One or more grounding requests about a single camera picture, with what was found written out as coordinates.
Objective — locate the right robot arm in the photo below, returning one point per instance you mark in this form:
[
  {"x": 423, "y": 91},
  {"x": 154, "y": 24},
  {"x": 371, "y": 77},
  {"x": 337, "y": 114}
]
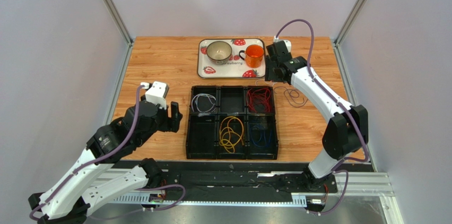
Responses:
[{"x": 347, "y": 125}]

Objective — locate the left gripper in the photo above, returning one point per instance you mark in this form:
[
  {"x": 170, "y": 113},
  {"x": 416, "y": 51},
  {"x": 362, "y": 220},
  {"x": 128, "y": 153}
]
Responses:
[{"x": 172, "y": 123}]

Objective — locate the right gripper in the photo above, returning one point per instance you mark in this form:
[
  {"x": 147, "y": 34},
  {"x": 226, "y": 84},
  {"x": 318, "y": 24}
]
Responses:
[{"x": 274, "y": 58}]

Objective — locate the aluminium frame rail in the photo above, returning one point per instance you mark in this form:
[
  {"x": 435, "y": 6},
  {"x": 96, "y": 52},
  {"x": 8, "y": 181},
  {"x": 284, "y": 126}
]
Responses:
[{"x": 353, "y": 184}]

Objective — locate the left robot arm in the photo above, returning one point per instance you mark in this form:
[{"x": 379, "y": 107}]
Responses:
[{"x": 75, "y": 197}]

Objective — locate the orange mug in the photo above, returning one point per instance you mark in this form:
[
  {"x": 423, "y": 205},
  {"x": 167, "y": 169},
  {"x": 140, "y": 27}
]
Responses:
[{"x": 253, "y": 56}]

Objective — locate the grey ceramic bowl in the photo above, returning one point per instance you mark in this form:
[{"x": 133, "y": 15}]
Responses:
[{"x": 219, "y": 52}]

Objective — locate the strawberry pattern tray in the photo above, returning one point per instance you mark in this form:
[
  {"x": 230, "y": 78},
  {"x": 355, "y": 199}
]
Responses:
[{"x": 235, "y": 66}]

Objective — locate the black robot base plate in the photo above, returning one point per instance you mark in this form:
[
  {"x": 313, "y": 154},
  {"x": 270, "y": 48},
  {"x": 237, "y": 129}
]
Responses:
[{"x": 237, "y": 182}]

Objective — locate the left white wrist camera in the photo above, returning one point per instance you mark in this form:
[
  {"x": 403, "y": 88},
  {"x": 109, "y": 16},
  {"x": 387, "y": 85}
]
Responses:
[{"x": 156, "y": 93}]

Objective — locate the black six-compartment organizer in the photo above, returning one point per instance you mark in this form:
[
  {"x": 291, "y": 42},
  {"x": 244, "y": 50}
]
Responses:
[{"x": 232, "y": 122}]

